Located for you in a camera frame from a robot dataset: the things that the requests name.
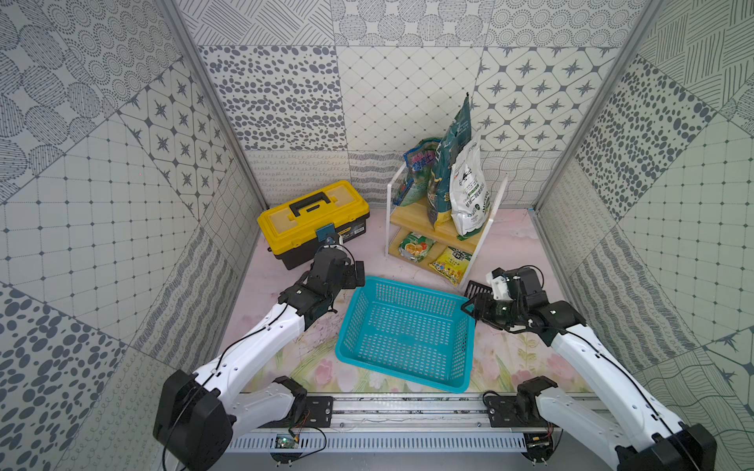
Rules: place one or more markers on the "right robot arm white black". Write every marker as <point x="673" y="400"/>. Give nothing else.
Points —
<point x="642" y="433"/>

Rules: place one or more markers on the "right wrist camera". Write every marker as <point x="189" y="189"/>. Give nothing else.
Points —
<point x="498" y="281"/>

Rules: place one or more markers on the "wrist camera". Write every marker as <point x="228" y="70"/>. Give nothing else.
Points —
<point x="498" y="281"/>
<point x="327" y="234"/>

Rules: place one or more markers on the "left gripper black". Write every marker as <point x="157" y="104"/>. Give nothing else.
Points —
<point x="329" y="255"/>

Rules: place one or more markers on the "yellow black toolbox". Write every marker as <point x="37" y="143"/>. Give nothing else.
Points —
<point x="289" y="228"/>

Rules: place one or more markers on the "green fruit picture bag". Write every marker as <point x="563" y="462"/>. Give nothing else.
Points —
<point x="415" y="247"/>

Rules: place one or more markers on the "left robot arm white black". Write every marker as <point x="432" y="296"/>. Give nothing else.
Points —
<point x="200" y="413"/>

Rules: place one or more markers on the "black slotted scoop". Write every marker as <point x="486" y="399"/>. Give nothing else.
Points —
<point x="473" y="288"/>

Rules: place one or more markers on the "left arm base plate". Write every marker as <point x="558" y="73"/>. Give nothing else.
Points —
<point x="311" y="411"/>

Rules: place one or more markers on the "white wooden two-tier shelf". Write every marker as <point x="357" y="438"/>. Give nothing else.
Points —
<point x="402" y="220"/>

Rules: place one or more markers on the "yellow flower fertilizer bag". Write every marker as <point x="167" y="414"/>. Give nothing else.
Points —
<point x="452" y="264"/>

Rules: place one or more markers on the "teal plastic basket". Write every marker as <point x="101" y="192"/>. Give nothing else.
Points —
<point x="409" y="332"/>

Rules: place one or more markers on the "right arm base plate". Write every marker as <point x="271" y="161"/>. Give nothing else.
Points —
<point x="503" y="412"/>

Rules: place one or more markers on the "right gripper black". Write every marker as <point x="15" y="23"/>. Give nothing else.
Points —
<point x="482" y="307"/>

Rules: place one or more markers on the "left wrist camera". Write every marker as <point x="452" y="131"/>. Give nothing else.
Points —
<point x="327" y="234"/>

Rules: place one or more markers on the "dark green fertilizer bag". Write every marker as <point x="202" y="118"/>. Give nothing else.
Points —
<point x="457" y="136"/>

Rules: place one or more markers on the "aluminium mounting rail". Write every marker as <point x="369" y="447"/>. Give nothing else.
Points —
<point x="389" y="412"/>

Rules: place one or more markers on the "white green fertilizer bag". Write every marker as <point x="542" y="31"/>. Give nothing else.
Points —
<point x="469" y="193"/>

